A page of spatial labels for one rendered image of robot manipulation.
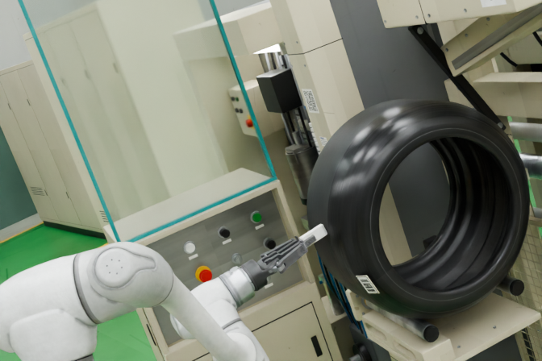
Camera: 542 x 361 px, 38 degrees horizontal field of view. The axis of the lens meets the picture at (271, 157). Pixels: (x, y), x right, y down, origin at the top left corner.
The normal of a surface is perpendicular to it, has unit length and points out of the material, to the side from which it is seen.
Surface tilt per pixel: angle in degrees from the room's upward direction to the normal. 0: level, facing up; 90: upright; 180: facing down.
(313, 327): 90
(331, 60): 90
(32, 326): 75
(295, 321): 90
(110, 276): 57
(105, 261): 62
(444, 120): 80
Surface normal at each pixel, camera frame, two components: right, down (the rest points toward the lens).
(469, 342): -0.33, -0.92
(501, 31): -0.88, 0.38
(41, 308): -0.04, 0.04
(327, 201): -0.93, -0.08
